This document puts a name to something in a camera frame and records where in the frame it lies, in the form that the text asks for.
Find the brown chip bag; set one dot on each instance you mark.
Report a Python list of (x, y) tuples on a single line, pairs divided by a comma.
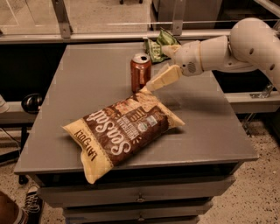
[(112, 134)]

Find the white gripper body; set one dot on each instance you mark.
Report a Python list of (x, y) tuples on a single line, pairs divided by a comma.
[(188, 59)]

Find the person's leg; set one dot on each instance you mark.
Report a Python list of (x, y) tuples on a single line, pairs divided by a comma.
[(10, 212)]

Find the grey drawer cabinet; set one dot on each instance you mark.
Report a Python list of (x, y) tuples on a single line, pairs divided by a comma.
[(178, 174)]

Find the black sneaker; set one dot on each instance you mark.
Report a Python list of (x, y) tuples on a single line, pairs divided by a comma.
[(33, 206)]

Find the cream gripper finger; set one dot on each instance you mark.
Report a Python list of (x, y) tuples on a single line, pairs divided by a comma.
[(170, 50), (164, 77)]

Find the black round object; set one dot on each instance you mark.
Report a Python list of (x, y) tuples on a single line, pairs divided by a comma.
[(32, 103)]

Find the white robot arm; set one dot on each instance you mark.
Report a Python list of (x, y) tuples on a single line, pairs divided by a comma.
[(251, 45)]

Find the green chip bag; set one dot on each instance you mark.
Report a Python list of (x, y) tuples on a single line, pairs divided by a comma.
[(154, 48)]

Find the metal railing frame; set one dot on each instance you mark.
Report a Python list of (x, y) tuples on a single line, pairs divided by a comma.
[(91, 21)]

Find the red coke can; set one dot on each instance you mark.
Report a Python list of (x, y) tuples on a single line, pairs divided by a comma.
[(140, 69)]

